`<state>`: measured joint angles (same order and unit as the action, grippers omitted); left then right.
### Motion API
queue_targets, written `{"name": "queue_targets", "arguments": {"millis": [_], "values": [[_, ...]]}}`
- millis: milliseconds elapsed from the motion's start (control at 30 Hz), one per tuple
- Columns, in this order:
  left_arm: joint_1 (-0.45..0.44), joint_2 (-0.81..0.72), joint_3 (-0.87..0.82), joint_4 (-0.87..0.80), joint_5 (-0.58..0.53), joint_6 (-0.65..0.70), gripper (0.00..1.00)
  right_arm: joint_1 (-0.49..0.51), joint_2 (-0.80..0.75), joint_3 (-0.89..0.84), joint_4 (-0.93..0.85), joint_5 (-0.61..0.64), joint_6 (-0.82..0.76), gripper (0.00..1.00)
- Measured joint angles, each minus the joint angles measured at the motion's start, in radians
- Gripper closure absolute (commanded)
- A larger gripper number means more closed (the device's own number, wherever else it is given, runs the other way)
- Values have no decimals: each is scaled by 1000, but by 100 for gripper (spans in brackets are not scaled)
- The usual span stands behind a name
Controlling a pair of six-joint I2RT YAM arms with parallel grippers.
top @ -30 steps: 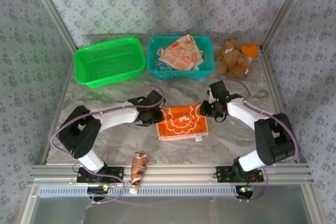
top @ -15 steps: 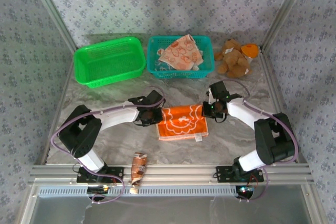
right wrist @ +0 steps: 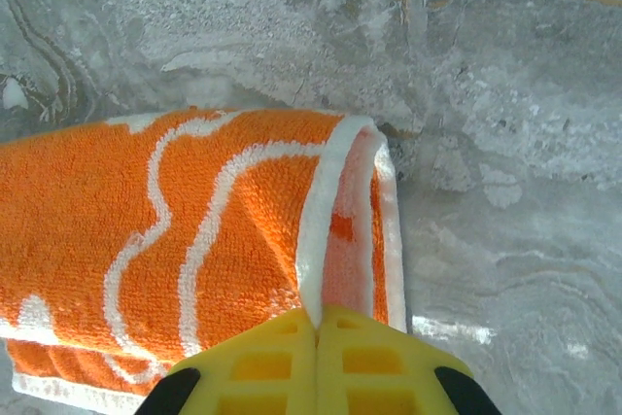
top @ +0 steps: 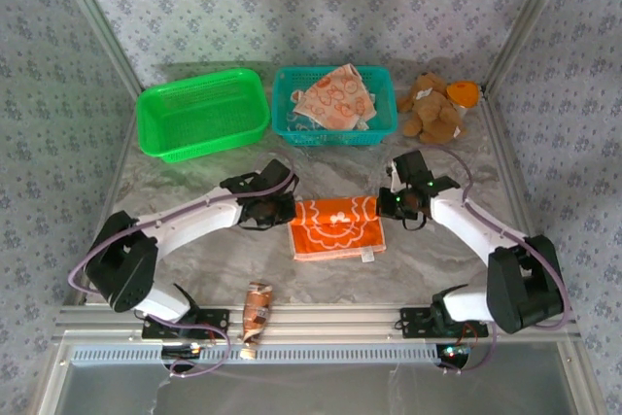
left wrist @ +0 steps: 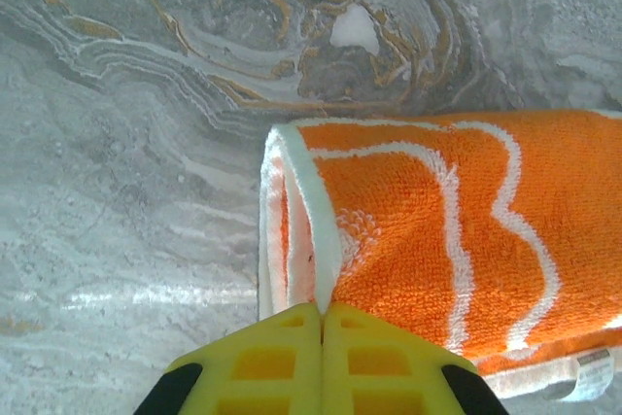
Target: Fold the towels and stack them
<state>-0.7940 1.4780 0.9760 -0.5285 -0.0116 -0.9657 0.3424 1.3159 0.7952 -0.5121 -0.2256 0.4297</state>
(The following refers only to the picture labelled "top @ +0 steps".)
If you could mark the orange towel white cloud print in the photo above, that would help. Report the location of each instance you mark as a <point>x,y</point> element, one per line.
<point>335,230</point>

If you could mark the teal bunny print towel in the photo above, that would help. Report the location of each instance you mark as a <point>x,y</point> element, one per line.
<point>300,125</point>

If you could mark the beige orange animal print towel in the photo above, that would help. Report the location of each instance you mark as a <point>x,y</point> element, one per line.
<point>335,99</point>

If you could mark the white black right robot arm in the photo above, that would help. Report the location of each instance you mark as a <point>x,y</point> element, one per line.
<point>461,225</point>

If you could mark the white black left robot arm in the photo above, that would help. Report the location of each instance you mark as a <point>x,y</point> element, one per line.
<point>194,225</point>

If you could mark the brown snack wrapper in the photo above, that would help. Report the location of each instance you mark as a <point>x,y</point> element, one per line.
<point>256,308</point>

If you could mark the brown teddy bear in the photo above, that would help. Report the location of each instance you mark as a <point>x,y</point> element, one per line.
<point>432,111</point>

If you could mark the teal plastic basket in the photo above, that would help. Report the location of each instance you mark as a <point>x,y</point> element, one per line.
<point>381,94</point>

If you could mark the green plastic basket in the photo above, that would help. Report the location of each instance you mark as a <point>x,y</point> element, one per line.
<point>204,114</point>

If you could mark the orange lidded toy jar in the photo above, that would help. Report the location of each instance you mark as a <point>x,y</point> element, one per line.
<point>461,93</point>

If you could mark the shiny metal panel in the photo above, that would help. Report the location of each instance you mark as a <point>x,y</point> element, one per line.
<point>311,390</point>

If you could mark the aluminium frame rail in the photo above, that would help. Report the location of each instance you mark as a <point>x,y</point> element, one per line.
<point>330,320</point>

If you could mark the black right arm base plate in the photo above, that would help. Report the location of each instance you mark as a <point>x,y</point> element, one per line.
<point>413,320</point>

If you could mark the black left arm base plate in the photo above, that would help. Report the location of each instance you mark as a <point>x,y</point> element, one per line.
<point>216,318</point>

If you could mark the aluminium frame post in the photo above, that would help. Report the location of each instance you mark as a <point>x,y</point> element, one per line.
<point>525,11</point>
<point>97,21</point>

